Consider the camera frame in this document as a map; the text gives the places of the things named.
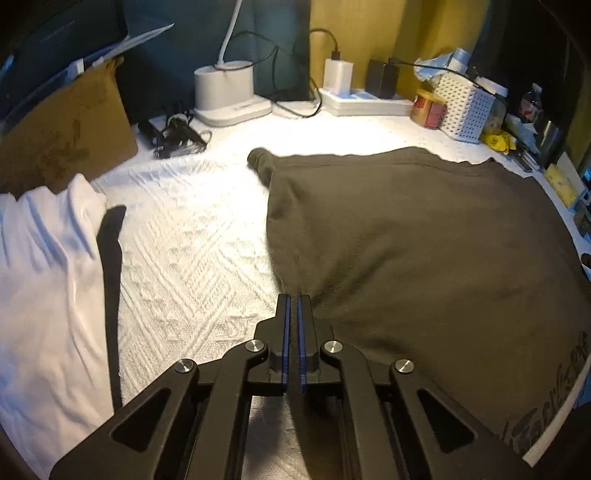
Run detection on plastic cola bottle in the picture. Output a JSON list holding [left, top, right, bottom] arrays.
[[518, 83, 543, 124]]

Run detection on red gold tin can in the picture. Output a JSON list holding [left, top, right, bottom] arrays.
[[410, 89, 447, 129]]

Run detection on white desk lamp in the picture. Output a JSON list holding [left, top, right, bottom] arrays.
[[193, 0, 273, 127]]

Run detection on dark brown t-shirt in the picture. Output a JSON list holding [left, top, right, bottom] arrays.
[[247, 147, 590, 479]]

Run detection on black strap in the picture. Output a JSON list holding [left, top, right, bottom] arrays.
[[95, 204, 127, 413]]

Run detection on yellow tissue box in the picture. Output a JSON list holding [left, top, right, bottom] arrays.
[[544, 152, 590, 210]]

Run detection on white perforated plastic basket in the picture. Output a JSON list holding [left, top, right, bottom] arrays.
[[435, 73, 494, 144]]

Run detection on yellow snack packet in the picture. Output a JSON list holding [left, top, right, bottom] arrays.
[[480, 130, 517, 155]]

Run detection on white power strip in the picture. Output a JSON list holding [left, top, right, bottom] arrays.
[[320, 88, 413, 116]]

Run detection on white garment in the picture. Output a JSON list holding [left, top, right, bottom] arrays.
[[1, 175, 113, 479]]

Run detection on black usb charging cable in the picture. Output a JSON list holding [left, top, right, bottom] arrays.
[[307, 28, 505, 98]]

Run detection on coiled black cable bundle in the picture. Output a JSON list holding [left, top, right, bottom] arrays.
[[137, 110, 213, 160]]

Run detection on black lamp power cable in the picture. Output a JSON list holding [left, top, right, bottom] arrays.
[[211, 30, 324, 120]]

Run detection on yellow curtain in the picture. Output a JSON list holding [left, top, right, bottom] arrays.
[[310, 0, 489, 88]]

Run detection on brown cardboard box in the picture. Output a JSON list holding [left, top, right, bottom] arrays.
[[1, 57, 138, 197]]

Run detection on black charger adapter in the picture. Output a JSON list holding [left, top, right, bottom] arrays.
[[365, 59, 400, 100]]

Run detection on dark teal curtain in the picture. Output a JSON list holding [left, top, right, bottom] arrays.
[[116, 1, 311, 124]]

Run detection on steel tumbler cup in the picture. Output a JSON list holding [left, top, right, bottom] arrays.
[[536, 119, 565, 168]]

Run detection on white charger adapter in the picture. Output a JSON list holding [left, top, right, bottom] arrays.
[[322, 59, 353, 96]]

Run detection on clear jar white lid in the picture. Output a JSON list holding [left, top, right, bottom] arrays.
[[476, 76, 508, 135]]

